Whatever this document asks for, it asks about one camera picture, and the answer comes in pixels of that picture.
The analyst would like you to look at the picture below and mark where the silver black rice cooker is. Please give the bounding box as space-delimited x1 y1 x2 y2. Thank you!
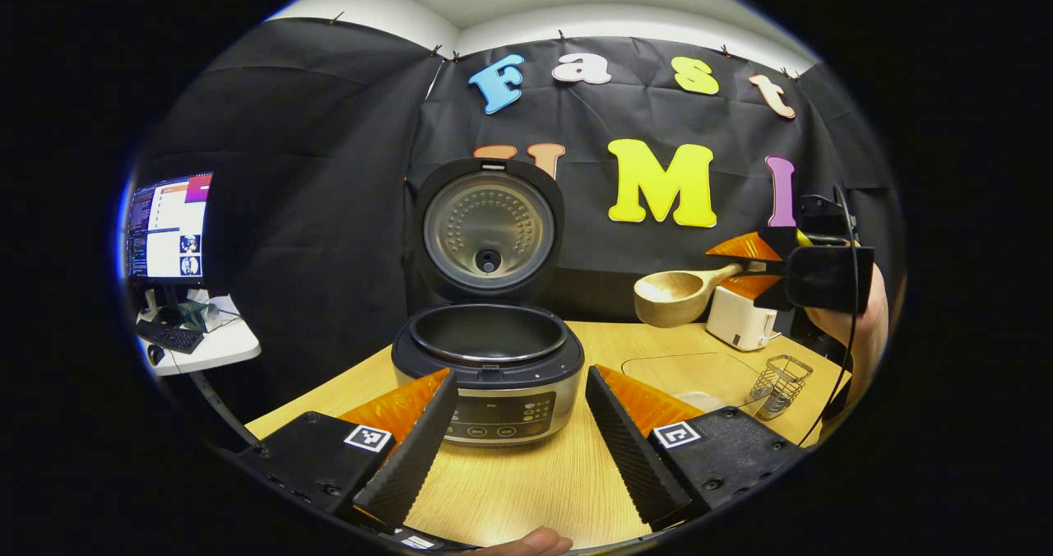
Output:
391 157 586 448

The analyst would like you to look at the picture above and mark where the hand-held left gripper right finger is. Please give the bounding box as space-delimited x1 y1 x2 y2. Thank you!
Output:
584 364 807 534

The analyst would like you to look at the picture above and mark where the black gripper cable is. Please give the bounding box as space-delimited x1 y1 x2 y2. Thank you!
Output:
798 182 861 447

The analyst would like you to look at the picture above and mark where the white side table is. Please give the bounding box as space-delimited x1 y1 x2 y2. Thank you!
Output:
138 293 262 376

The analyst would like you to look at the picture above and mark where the wooden spoon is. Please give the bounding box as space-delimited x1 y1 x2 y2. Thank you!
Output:
633 262 770 328

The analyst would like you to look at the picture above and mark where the black backdrop cloth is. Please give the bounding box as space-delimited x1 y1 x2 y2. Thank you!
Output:
132 17 906 421

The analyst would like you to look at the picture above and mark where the white toaster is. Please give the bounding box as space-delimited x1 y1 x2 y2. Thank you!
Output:
706 280 778 351

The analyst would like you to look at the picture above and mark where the black keyboard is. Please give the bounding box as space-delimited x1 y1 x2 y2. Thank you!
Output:
136 320 205 354

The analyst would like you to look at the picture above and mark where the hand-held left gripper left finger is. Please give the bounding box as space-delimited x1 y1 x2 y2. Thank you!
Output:
239 367 460 534

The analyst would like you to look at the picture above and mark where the computer monitor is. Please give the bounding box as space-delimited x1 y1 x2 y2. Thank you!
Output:
125 172 213 285

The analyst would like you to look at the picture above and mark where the metal wire chopstick holder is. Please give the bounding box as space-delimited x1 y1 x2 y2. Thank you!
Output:
749 354 814 419

